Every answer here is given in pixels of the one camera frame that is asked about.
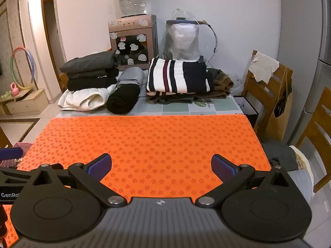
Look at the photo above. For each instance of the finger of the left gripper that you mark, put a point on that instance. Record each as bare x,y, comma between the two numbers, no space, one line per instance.
11,153

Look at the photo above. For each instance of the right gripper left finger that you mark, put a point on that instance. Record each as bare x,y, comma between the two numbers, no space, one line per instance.
88,176

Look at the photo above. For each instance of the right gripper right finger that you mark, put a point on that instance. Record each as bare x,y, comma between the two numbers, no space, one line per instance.
233,178

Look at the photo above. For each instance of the dark grey folded clothes stack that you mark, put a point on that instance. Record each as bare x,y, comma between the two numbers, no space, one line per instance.
99,70

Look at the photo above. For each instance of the low wooden cabinet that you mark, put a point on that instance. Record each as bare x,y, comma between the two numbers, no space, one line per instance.
27,101

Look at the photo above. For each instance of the dark grey cloth pile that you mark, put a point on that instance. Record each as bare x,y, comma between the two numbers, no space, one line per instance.
280,154

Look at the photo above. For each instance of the pink kettlebell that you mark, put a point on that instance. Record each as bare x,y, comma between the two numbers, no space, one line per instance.
14,89

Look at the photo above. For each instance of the brown paper bag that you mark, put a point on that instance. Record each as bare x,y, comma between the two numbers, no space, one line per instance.
279,117

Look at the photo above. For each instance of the orange patterned table mat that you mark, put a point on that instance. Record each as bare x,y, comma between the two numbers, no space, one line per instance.
152,156

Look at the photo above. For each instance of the black storage box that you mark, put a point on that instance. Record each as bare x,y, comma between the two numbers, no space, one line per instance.
247,109

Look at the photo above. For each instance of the light blue folded cloth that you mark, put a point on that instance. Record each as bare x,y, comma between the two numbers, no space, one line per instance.
303,181

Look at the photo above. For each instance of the white folded garment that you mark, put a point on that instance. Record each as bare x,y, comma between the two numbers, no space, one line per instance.
86,99

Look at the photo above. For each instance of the black rolled garment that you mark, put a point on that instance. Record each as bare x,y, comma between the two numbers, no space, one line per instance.
123,99

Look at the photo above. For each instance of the olive brown garment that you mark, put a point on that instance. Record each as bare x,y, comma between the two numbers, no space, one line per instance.
222,85

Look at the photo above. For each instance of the wooden chair with paper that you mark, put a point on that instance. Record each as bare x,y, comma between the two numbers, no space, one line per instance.
265,93

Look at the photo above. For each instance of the colourful hula hoop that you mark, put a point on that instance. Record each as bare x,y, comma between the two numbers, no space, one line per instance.
22,68

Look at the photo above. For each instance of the near wooden chair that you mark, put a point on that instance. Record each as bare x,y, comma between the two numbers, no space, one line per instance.
317,131

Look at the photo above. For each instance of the grey folded garment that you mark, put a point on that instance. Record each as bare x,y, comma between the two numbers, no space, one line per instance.
133,75

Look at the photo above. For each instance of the striped navy white sweater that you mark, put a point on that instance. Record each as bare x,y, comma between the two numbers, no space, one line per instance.
178,77

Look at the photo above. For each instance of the plastic covered fan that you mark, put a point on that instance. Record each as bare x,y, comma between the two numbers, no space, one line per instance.
182,37

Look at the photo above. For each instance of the grey refrigerator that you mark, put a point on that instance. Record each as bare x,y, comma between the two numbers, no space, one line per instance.
315,71

